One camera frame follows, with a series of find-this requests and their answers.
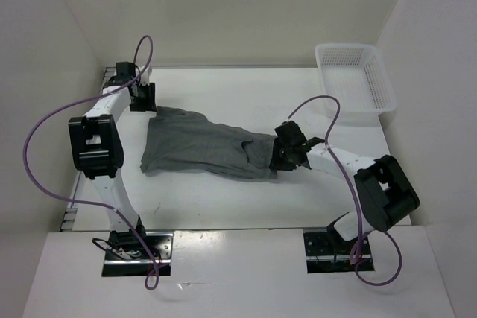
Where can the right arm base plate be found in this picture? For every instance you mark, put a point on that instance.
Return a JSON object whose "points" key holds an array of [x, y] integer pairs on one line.
{"points": [[323, 256]]}

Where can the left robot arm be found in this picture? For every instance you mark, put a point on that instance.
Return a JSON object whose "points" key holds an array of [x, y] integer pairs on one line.
{"points": [[98, 153]]}

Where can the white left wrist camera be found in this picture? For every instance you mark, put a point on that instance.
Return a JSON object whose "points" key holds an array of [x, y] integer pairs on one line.
{"points": [[145, 75]]}

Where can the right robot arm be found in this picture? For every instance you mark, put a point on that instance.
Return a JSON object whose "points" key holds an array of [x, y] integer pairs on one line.
{"points": [[380, 187]]}

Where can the grey shorts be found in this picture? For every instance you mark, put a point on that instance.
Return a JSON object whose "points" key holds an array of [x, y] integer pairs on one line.
{"points": [[180, 140]]}

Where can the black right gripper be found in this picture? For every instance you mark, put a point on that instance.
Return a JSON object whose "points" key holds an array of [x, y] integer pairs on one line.
{"points": [[276, 162]]}

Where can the white plastic basket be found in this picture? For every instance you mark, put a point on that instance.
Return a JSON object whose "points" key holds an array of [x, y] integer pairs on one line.
{"points": [[355, 75]]}

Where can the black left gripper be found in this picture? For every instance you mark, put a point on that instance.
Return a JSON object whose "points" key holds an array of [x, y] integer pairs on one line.
{"points": [[149, 104]]}

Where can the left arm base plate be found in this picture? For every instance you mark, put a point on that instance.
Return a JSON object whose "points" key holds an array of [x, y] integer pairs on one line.
{"points": [[136, 262]]}

